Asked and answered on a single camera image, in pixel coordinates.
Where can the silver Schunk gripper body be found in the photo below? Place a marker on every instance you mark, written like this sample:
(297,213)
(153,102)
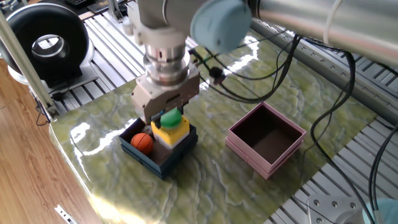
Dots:
(164,96)

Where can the yellow push button green cap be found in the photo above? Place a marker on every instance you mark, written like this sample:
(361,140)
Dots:
(171,118)

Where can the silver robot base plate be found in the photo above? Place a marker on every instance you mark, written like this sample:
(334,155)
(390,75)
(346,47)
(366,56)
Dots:
(326,208)

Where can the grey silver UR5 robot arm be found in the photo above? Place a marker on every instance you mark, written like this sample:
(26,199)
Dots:
(295,18)

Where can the white metal floor bracket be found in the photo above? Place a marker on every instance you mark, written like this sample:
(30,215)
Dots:
(65,214)

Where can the aluminium frame post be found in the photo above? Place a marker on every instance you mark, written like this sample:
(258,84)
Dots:
(25,62)

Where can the green marble pattern mat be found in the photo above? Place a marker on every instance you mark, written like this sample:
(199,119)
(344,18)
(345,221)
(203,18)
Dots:
(217,171)

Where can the orange toy basketball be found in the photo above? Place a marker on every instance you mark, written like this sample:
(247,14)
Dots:
(141,143)

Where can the grey aluminium rail beam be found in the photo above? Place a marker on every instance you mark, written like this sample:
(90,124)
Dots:
(311,59)

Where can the aluminium bracket post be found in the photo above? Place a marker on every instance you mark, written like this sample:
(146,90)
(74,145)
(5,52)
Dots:
(115,11)

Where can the dark blue cardboard box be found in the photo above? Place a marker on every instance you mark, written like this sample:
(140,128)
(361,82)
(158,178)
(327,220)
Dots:
(146,165)

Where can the pink cardboard box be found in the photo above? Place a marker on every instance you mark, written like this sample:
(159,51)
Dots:
(245,149)

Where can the white wrist adapter block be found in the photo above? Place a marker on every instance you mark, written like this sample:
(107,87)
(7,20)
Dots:
(155,37)

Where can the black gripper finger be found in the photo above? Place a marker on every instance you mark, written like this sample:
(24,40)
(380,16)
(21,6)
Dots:
(157,120)
(181,110)

